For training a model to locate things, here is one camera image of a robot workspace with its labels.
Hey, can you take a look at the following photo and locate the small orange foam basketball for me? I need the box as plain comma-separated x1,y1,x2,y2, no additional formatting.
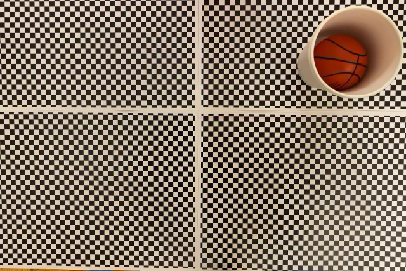
313,33,369,91

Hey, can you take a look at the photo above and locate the black white checkerboard paper sheet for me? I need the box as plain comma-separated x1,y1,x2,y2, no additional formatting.
0,0,198,110
199,112,406,270
199,0,406,112
0,110,198,269

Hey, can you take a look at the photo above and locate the cream paper cup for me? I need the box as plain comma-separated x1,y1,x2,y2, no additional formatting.
296,4,404,99

